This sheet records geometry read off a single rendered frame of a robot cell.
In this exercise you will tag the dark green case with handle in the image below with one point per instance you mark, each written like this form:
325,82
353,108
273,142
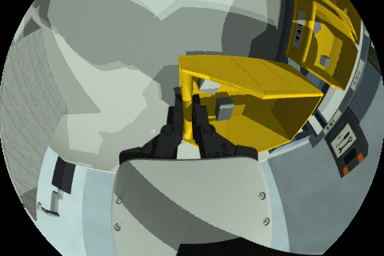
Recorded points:
372,56

